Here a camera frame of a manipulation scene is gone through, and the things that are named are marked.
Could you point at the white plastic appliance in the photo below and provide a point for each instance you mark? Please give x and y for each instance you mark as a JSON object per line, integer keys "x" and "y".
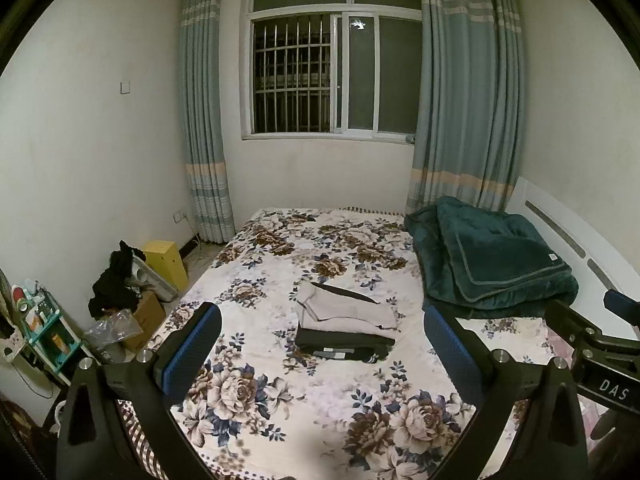
{"x": 150, "y": 280}

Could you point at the pile of black clothes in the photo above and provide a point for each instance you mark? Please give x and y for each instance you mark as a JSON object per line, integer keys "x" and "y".
{"x": 112, "y": 285}

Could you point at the yellow box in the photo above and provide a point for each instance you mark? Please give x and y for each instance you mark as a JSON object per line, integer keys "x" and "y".
{"x": 165, "y": 262}

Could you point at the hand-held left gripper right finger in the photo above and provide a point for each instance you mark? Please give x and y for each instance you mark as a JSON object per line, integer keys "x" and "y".
{"x": 450, "y": 355}

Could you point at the white wall socket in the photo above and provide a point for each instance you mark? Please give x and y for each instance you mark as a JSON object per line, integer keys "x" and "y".
{"x": 180, "y": 216}

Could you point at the white headboard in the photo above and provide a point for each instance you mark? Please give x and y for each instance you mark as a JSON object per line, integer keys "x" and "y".
{"x": 565, "y": 220}

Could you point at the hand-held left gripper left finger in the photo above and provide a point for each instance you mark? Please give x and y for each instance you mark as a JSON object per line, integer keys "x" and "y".
{"x": 192, "y": 355}

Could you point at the clear plastic bag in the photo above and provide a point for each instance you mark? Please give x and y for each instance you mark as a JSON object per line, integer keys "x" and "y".
{"x": 112, "y": 327}

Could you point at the teal storage rack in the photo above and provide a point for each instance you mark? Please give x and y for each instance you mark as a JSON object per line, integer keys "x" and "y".
{"x": 50, "y": 335}

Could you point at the bed with floral sheet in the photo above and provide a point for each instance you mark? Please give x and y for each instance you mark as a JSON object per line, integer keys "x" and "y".
{"x": 300, "y": 410}

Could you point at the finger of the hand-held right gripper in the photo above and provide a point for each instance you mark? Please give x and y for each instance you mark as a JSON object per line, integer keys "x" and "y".
{"x": 625, "y": 310}
{"x": 575, "y": 327}

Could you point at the white wall switch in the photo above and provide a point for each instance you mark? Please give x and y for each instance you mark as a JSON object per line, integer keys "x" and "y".
{"x": 125, "y": 87}

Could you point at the folded black clothes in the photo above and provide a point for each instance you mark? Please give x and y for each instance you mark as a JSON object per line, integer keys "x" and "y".
{"x": 320, "y": 341}

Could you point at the grey-green striped curtain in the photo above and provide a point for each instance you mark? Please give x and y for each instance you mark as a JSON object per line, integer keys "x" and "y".
{"x": 460, "y": 85}
{"x": 205, "y": 110}

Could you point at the dark green quilt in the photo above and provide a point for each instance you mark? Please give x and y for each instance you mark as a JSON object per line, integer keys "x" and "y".
{"x": 490, "y": 260}

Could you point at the beige long-sleeve shirt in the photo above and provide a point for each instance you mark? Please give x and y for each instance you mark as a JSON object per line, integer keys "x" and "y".
{"x": 350, "y": 315}

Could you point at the pink mattress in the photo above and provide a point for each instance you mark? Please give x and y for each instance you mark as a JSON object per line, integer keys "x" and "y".
{"x": 560, "y": 342}

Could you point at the window with metal bars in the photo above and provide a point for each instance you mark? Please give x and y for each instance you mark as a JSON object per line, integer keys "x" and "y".
{"x": 340, "y": 60}

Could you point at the cardboard box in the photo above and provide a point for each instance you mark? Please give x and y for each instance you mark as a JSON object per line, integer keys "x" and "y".
{"x": 147, "y": 320}

